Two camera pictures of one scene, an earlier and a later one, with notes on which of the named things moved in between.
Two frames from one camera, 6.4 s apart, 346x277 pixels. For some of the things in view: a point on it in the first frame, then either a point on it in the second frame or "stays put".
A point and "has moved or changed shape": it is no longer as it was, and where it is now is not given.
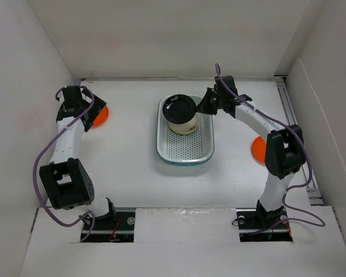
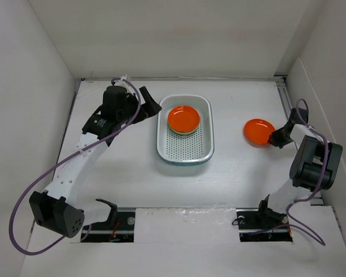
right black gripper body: [213, 101] to [279, 138]
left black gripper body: [94, 111] to [126, 115]
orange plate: [101, 118] has moved or changed shape
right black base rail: [251, 230] stays put
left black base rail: [120, 228] stays put
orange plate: [258, 148] has moved or changed shape
